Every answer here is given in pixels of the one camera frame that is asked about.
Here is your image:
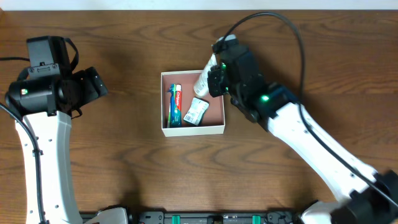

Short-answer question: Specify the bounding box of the green and white small packet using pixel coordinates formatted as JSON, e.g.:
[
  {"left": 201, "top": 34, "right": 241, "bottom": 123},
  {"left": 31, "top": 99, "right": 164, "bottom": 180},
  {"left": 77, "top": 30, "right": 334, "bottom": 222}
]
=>
[{"left": 183, "top": 98, "right": 210, "bottom": 126}]

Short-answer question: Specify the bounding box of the red green toothpaste tube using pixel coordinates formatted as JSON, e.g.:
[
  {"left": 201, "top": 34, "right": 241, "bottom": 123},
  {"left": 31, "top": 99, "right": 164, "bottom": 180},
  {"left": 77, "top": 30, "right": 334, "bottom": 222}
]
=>
[{"left": 173, "top": 84, "right": 182, "bottom": 128}]

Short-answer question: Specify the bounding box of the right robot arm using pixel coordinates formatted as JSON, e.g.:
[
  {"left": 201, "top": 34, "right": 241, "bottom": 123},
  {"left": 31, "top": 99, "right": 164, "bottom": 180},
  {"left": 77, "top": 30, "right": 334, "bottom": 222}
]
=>
[{"left": 208, "top": 45, "right": 397, "bottom": 223}]

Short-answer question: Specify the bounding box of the blue toothbrush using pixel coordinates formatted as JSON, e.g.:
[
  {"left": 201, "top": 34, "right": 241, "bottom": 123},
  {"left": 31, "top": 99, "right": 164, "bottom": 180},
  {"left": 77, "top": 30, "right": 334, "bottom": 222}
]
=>
[{"left": 167, "top": 83, "right": 177, "bottom": 128}]

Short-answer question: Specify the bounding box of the white cream tube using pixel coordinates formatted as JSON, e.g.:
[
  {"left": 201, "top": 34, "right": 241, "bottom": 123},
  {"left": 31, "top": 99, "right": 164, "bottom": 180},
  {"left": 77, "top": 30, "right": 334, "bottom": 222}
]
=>
[{"left": 193, "top": 54, "right": 217, "bottom": 98}]

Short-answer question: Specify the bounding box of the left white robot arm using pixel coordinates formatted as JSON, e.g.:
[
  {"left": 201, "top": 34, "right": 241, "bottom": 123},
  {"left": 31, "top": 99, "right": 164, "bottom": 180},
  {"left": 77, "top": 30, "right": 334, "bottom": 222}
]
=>
[{"left": 6, "top": 66, "right": 129, "bottom": 223}]

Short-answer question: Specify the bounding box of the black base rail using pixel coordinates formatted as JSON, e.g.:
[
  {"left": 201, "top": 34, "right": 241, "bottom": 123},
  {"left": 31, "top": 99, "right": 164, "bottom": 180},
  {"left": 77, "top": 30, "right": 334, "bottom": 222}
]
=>
[{"left": 127, "top": 211, "right": 300, "bottom": 224}]

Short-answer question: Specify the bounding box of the white box with pink interior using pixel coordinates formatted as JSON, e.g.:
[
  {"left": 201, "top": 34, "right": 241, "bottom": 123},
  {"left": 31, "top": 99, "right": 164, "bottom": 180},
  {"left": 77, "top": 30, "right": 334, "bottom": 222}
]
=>
[{"left": 160, "top": 70, "right": 225, "bottom": 137}]

